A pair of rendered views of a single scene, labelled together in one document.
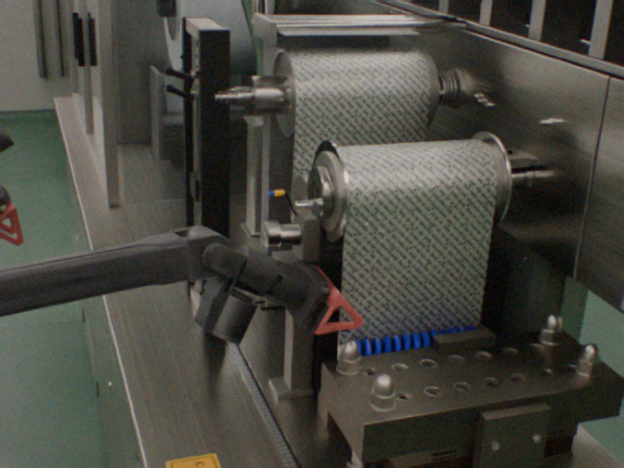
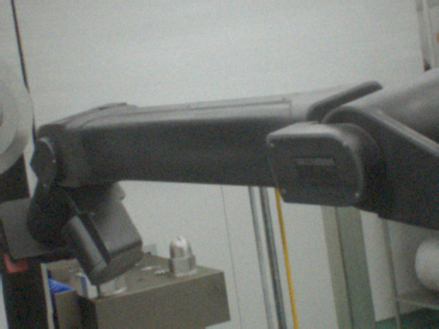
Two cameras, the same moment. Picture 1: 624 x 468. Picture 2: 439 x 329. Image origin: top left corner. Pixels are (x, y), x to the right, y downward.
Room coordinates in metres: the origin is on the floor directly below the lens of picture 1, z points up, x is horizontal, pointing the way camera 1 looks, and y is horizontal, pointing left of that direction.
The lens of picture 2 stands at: (1.00, 0.92, 1.21)
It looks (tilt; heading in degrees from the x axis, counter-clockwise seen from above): 3 degrees down; 264
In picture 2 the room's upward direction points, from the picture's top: 8 degrees counter-clockwise
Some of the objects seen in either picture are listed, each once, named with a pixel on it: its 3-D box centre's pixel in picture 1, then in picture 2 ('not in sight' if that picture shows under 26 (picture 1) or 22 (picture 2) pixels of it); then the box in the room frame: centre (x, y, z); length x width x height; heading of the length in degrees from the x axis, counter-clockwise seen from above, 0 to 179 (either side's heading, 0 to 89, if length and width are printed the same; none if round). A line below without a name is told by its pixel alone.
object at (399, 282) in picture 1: (415, 285); (14, 225); (1.14, -0.16, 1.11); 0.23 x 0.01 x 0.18; 110
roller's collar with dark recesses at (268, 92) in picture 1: (267, 95); not in sight; (1.39, 0.08, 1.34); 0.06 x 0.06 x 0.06; 20
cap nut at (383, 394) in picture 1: (383, 389); (181, 254); (0.95, -0.10, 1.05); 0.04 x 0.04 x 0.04
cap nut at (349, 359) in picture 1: (349, 355); (108, 272); (1.03, -0.06, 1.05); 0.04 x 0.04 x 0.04
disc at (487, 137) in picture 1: (484, 179); not in sight; (1.24, -0.26, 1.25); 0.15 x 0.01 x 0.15; 20
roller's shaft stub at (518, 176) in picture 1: (506, 177); not in sight; (1.26, -0.30, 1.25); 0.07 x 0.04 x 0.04; 110
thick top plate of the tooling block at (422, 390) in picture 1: (471, 388); (108, 290); (1.04, -0.24, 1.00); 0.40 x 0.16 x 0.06; 110
